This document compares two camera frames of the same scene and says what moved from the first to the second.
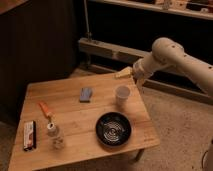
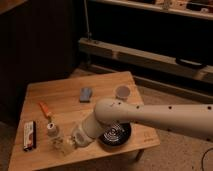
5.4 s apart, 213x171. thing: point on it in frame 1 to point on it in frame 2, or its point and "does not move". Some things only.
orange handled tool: (45, 110) does not move
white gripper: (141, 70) to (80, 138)
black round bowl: (113, 129) does not move
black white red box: (30, 135) does not move
